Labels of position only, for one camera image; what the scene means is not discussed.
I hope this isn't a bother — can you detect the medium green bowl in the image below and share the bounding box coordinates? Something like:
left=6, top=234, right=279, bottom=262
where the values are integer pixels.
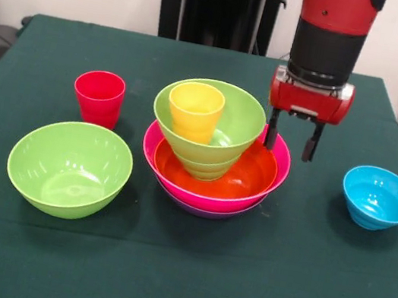
left=144, top=70, right=273, bottom=176

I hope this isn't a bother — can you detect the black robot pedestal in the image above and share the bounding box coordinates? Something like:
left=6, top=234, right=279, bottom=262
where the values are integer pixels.
left=147, top=0, right=302, bottom=62

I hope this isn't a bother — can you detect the orange bowl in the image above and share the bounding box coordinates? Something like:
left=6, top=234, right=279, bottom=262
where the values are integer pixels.
left=149, top=122, right=283, bottom=208

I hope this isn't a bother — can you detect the large green bowl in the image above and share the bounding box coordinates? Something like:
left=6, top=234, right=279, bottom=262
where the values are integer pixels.
left=0, top=110, right=141, bottom=230

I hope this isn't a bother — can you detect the small blue bowl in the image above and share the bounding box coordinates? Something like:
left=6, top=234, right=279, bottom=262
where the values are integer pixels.
left=336, top=161, right=398, bottom=235

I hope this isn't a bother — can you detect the red cup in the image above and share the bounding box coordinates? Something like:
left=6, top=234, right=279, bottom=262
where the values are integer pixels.
left=68, top=66, right=129, bottom=132

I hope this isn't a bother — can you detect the purple bowl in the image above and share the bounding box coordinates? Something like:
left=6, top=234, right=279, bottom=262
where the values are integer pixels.
left=164, top=185, right=264, bottom=228

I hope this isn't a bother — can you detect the pink bowl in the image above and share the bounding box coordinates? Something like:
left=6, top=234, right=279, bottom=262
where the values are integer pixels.
left=133, top=109, right=297, bottom=220

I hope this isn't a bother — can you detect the yellow cup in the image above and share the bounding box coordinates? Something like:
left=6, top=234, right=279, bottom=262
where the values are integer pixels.
left=162, top=78, right=228, bottom=147

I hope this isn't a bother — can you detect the small ribbed green bowl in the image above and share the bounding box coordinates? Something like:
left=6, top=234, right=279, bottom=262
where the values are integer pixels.
left=174, top=151, right=239, bottom=188

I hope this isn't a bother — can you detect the dark green tablecloth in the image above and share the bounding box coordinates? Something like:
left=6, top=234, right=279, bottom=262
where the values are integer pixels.
left=0, top=8, right=398, bottom=298

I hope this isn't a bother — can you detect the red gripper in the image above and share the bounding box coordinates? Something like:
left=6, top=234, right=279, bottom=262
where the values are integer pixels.
left=258, top=65, right=359, bottom=169

